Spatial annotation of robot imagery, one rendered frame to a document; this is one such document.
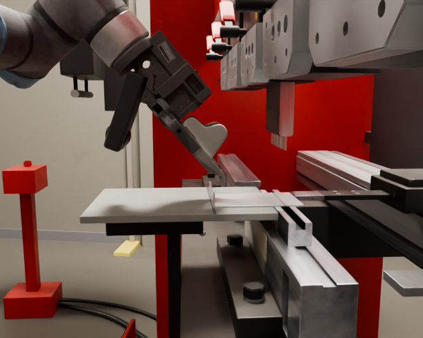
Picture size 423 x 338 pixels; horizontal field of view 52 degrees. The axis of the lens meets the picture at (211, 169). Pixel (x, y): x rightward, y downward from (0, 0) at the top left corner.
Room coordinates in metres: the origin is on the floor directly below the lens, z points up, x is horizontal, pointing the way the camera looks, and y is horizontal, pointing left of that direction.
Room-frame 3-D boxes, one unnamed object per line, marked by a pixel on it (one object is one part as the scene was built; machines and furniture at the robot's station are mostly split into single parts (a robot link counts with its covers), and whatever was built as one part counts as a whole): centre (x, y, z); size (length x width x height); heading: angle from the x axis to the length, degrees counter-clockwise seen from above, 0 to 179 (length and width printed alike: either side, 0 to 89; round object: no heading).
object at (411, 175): (0.67, -0.26, 1.01); 0.26 x 0.12 x 0.05; 94
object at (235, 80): (0.88, -0.08, 1.26); 0.15 x 0.09 x 0.17; 4
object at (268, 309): (0.61, -0.05, 0.89); 0.30 x 0.05 x 0.03; 4
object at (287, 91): (0.65, -0.10, 1.13); 0.10 x 0.02 x 0.10; 4
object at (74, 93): (1.88, 0.55, 1.20); 0.45 x 0.03 x 0.08; 8
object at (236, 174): (1.20, -0.07, 0.92); 0.50 x 0.06 x 0.10; 4
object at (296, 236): (0.61, -0.10, 0.99); 0.20 x 0.03 x 0.03; 4
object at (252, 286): (0.51, -0.05, 0.91); 0.03 x 0.03 x 0.02
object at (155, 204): (0.64, 0.05, 1.00); 0.26 x 0.18 x 0.01; 94
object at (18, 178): (2.24, 0.98, 0.42); 0.25 x 0.20 x 0.83; 94
